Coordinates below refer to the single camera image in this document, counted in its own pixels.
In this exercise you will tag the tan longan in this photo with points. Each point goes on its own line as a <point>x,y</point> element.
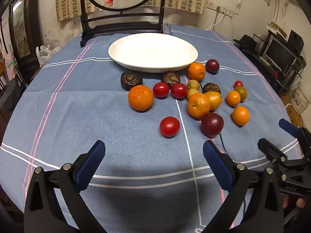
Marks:
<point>192,92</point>
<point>193,84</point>

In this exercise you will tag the white wall socket strip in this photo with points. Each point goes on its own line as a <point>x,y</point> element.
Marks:
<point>224,11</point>

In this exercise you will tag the blue striped tablecloth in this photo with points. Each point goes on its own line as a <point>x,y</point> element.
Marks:
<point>85,106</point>

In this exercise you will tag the computer monitor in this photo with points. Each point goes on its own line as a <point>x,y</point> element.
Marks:
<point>279,54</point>

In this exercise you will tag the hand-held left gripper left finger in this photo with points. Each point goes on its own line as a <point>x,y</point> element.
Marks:
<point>90,166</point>

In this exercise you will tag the black speaker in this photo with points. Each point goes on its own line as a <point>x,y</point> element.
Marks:
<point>296,40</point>

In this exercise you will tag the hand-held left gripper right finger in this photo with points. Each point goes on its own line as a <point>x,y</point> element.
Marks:
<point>217,166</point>

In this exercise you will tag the cardboard box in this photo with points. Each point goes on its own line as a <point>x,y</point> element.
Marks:
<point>277,29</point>

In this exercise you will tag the black framed decorative screen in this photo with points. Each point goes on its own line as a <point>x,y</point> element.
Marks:
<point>162,4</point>

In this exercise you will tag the red cherry tomato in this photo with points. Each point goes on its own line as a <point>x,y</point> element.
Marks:
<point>238,84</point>

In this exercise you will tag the large dark plum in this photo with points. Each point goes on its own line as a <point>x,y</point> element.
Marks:
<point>211,124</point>

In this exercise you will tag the green-orange tomato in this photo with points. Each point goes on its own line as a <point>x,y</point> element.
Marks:
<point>242,92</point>

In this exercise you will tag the person's right hand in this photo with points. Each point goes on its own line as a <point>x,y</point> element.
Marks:
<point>301,202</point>

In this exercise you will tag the small orange tomato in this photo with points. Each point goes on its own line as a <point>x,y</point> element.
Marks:
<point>240,115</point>
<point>233,98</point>

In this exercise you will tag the white wall socket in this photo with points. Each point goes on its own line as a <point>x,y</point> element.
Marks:
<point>210,4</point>

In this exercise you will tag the dark brown mangosteen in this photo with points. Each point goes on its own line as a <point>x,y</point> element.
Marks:
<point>211,87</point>
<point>131,80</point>
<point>171,78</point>

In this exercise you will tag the black hat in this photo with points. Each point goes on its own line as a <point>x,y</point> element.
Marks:
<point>246,42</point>

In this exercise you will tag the white plastic bag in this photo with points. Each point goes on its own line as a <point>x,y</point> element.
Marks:
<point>43,54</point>

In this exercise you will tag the dark framed picture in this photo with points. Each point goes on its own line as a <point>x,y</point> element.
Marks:
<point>20,26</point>

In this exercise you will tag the white bucket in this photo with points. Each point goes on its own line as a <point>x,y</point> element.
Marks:
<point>300,99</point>

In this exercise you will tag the small dark plum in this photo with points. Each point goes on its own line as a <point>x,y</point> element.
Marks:
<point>212,66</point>

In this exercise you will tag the large orange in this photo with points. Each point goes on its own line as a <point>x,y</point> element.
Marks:
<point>141,97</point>
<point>196,71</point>
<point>198,105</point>

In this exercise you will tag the yellow-orange tomato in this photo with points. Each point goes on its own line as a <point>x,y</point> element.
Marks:
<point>215,100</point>

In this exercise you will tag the white oval plate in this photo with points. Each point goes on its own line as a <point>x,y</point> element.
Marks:
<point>153,52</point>

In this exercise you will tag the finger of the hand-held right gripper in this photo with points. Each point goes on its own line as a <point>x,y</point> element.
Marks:
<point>271,149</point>
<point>289,127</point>

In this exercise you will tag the black media stand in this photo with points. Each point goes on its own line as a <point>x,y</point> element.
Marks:
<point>272,75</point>

